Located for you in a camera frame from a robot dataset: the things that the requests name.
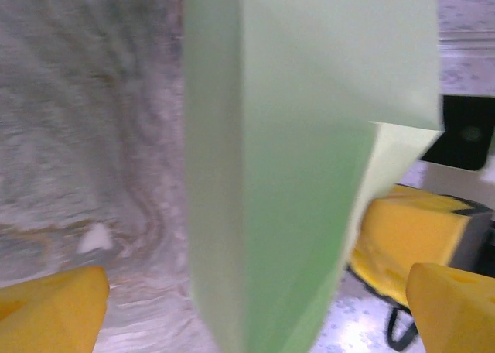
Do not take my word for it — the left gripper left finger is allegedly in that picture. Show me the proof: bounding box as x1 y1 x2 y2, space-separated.
0 266 111 353

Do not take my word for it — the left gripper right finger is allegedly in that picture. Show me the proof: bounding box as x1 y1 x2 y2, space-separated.
405 262 495 353

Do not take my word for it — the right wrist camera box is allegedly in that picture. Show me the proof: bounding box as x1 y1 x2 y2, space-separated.
419 94 495 172

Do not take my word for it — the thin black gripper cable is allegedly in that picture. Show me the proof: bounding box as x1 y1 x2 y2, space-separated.
386 306 421 352

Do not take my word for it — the aluminium back rail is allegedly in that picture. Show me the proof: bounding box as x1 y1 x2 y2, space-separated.
436 31 495 60

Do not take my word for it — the light green paper sheet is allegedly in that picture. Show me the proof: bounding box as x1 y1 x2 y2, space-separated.
183 0 444 353

